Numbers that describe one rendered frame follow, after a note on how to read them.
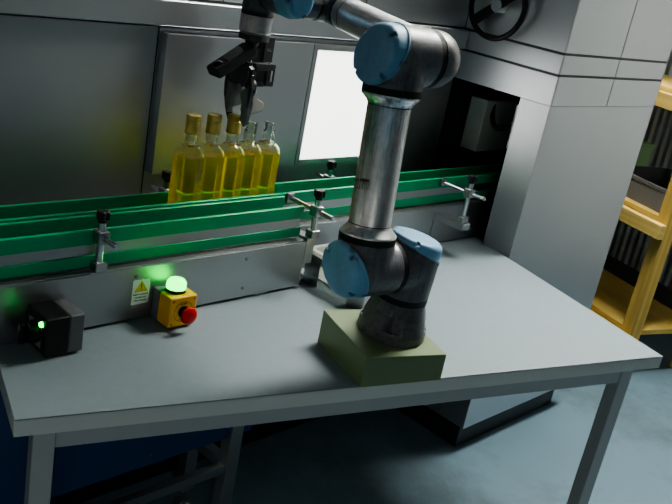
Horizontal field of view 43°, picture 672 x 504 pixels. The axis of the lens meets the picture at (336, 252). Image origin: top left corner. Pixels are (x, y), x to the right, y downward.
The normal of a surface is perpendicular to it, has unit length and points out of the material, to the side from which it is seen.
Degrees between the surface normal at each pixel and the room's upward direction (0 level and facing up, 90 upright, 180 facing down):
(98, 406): 0
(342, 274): 96
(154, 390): 0
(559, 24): 90
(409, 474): 0
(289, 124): 90
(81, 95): 90
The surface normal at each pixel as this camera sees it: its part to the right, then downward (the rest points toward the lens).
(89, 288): 0.69, 0.36
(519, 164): -0.70, 0.12
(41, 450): 0.45, 0.38
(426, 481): 0.18, -0.92
